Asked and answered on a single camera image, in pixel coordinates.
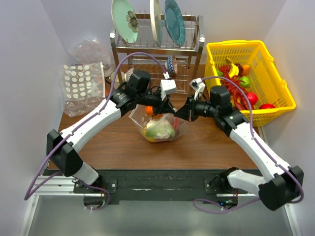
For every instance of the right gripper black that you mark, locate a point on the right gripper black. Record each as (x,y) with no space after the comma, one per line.
(188,112)

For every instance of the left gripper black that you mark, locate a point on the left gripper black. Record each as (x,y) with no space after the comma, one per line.
(167,107)

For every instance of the red toy chili pepper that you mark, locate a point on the red toy chili pepper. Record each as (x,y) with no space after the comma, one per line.
(176,123)

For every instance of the orange toy pumpkin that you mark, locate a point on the orange toy pumpkin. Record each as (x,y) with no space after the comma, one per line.
(150,113)

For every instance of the polka dot zip bag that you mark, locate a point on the polka dot zip bag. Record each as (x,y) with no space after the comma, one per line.
(140,120)

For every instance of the white toy cauliflower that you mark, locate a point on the white toy cauliflower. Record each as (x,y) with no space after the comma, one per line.
(159,129)

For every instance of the red toy lobster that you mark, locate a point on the red toy lobster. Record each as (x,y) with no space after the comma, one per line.
(238,94)

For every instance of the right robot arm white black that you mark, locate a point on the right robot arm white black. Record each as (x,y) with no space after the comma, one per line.
(279,183)

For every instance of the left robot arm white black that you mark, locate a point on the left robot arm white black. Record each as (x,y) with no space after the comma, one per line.
(63,147)

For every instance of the polka dot bag stack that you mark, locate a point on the polka dot bag stack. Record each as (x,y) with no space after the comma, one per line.
(83,88)

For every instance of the crumpled clear plastic bag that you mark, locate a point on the crumpled clear plastic bag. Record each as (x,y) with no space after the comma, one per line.
(90,50)

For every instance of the blue patterned bowl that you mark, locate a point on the blue patterned bowl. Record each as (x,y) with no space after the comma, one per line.
(171,65)

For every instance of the patterned grey bowl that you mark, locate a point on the patterned grey bowl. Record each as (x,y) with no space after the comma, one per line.
(128,74)

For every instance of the cream enamel mug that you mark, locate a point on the cream enamel mug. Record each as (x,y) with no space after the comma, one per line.
(117,81)

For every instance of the metal dish rack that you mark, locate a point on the metal dish rack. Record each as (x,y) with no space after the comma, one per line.
(146,55)

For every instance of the yellow toy banana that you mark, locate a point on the yellow toy banana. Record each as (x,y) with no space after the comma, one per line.
(234,70)

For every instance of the green toy apple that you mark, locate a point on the green toy apple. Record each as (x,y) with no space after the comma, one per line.
(244,82)

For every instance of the round red toy fruit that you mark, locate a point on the round red toy fruit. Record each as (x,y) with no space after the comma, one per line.
(252,97)

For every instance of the yellow plastic basket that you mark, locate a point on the yellow plastic basket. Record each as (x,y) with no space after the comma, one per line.
(265,81)

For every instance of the red toy apple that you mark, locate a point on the red toy apple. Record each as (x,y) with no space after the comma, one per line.
(266,106)

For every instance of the dark teal plate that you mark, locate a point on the dark teal plate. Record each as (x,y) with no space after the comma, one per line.
(174,22)

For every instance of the mint green flower plate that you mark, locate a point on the mint green flower plate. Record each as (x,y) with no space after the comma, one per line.
(125,20)

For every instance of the cream rimmed plate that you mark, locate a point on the cream rimmed plate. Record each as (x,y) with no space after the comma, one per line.
(156,21)

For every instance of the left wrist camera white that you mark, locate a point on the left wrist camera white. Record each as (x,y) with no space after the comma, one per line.
(167,85)

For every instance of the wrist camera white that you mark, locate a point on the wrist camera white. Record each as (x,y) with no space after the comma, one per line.
(198,86)
(167,85)

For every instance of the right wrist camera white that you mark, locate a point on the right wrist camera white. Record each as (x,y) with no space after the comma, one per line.
(198,86)

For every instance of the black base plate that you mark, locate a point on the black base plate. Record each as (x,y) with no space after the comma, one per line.
(160,185)

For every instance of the aluminium rail frame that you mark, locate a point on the aluminium rail frame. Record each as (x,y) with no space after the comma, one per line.
(48,186)

